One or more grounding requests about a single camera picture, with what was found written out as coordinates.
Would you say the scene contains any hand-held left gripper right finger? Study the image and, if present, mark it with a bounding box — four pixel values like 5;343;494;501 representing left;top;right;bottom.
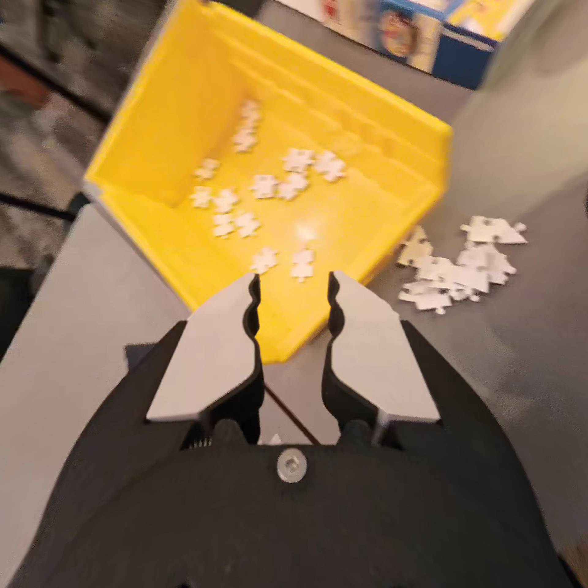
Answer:
322;270;442;447

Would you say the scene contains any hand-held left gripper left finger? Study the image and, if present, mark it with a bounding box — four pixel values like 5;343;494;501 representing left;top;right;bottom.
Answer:
146;272;266;445

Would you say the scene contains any heap of white puzzle pieces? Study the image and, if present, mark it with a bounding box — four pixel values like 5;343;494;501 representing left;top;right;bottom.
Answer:
397;214;529;316

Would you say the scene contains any yellow cardboard box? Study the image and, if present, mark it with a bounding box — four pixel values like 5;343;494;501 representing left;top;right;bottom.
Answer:
84;0;454;365

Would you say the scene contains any pile of white puzzle pieces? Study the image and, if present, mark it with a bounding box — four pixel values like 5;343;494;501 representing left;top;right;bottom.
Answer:
189;99;348;284

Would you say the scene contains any blue white puzzle box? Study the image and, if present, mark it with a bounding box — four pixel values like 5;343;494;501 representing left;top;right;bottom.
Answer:
321;0;544;91

